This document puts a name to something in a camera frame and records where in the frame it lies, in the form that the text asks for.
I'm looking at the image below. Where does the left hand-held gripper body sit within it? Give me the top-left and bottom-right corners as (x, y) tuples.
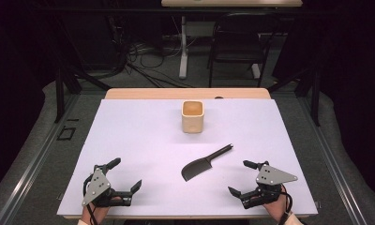
(81, 164), (133, 208)

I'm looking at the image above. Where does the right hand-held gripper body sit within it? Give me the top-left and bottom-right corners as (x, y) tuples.
(241, 160), (299, 210)

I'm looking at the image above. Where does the dark brown comb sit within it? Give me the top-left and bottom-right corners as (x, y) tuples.
(180, 142), (234, 183)

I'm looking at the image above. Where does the square wooden cup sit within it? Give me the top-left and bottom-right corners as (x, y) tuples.
(180, 99), (205, 134)

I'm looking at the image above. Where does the person's left hand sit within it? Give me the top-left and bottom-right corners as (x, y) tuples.
(81, 196), (123, 225)

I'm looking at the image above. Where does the person's right hand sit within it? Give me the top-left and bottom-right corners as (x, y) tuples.
(261, 186), (292, 223)

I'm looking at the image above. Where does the white mat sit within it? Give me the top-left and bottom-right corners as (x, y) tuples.
(56, 98), (319, 217)

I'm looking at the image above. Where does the black metal stand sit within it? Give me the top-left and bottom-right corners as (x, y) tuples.
(266, 60), (323, 128)
(52, 60), (113, 125)

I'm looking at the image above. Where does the wooden table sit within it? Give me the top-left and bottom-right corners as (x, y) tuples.
(56, 87), (319, 219)

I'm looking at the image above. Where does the black folding chair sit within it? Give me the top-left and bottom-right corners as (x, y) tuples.
(207, 12), (281, 89)

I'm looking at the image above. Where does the black floor cable bundle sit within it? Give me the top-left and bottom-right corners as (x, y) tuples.
(107, 15), (194, 89)

